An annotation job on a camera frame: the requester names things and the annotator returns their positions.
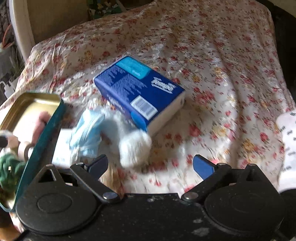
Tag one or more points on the gold teal metal tin tray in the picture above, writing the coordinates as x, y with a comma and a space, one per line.
20, 120

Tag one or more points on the pink fabric bundle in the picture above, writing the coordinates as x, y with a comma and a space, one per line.
42, 120

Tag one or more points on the white fluffy plush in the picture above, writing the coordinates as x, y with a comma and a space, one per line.
131, 144

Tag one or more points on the light blue face mask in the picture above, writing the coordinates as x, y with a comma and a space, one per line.
85, 137

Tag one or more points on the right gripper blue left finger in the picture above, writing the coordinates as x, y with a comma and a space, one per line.
88, 175

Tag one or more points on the white patterned sock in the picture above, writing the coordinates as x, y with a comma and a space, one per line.
286, 124

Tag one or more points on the blue Tempo tissue pack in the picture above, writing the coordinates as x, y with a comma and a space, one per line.
143, 95

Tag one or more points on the green plush toy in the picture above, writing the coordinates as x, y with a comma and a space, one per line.
11, 170

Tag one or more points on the beige tape roll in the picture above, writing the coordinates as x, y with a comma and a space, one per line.
25, 150

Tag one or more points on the white plastic squeeze bottle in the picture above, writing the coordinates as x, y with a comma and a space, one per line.
8, 89

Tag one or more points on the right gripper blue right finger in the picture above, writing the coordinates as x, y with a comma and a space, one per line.
212, 175

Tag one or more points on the floral bed cover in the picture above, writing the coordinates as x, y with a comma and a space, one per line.
223, 53

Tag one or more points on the white pocket tissue pack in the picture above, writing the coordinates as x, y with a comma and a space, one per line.
66, 149

